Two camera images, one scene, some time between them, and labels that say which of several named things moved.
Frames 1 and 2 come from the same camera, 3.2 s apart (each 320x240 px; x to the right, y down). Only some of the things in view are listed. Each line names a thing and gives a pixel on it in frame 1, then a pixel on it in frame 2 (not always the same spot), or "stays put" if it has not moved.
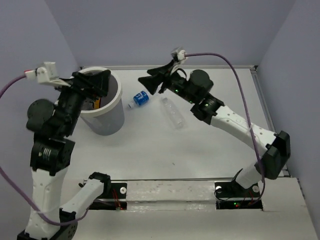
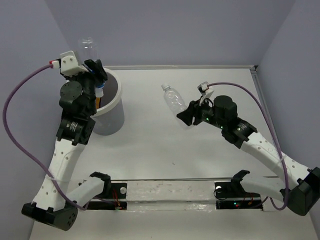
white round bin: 109,119 stays put
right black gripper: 152,82 -> 194,109
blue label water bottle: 139,99 -> 88,49
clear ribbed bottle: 173,113 -> 175,102
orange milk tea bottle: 96,103 stays put
